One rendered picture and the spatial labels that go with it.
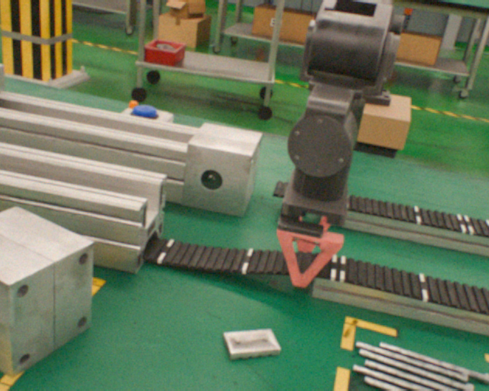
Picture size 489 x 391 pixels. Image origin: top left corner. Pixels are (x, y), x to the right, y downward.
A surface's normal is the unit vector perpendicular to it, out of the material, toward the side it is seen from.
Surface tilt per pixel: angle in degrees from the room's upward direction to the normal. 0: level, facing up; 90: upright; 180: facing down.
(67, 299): 90
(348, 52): 95
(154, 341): 0
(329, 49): 95
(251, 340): 0
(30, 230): 0
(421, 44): 89
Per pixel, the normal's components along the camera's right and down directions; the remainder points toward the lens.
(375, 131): -0.25, 0.38
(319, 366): 0.13, -0.90
